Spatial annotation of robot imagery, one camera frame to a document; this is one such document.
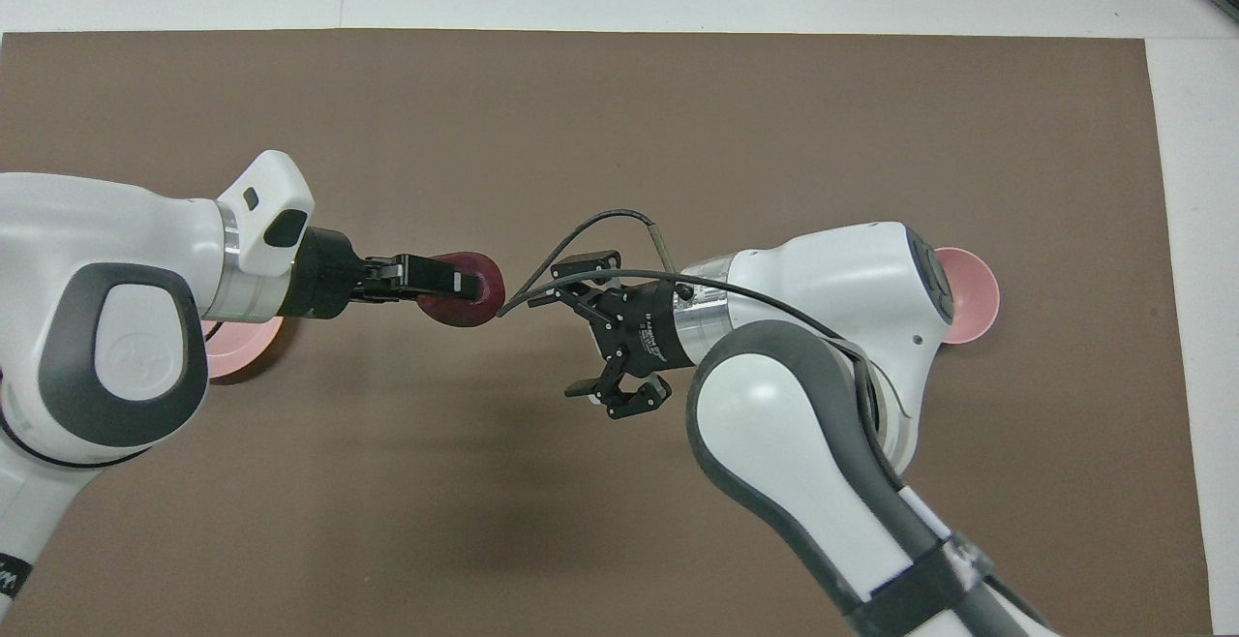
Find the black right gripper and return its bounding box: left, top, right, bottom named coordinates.
left=529, top=249, right=697, bottom=422

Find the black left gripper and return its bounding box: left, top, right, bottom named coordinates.
left=287, top=227, right=481, bottom=321

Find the dark red apple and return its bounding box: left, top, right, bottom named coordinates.
left=416, top=251, right=506, bottom=329

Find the pink plate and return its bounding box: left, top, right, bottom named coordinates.
left=198, top=315, right=287, bottom=382

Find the pink bowl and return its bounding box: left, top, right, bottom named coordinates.
left=933, top=247, right=1002, bottom=346

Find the brown table mat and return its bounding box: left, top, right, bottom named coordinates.
left=0, top=29, right=1217, bottom=637

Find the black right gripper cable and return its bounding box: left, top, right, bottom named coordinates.
left=497, top=209, right=913, bottom=422

